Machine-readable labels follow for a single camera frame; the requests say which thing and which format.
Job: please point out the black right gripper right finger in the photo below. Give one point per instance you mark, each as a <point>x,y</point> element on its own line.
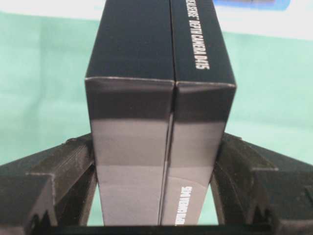
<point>253,185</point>

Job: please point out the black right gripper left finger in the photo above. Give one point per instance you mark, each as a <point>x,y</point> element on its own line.
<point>54,187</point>

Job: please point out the black D415 box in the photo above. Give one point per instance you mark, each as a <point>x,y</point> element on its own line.
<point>159,88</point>

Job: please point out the clear plastic storage case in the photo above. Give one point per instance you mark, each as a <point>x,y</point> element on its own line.
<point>295,22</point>

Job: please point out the blue liner in case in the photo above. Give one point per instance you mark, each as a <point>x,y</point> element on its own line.
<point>276,5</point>

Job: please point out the green table cloth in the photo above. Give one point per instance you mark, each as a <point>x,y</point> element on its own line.
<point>43,63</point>

